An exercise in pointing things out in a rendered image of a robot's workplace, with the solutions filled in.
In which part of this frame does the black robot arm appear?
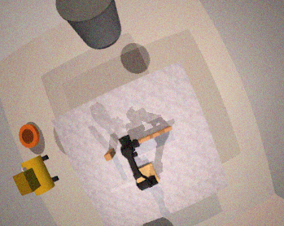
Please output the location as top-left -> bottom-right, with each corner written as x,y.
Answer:
118,136 -> 159,191

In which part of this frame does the light wooden plank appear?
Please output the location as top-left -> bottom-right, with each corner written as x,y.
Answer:
138,126 -> 172,144

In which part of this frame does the wooden post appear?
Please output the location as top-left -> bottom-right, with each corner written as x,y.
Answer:
104,148 -> 116,161

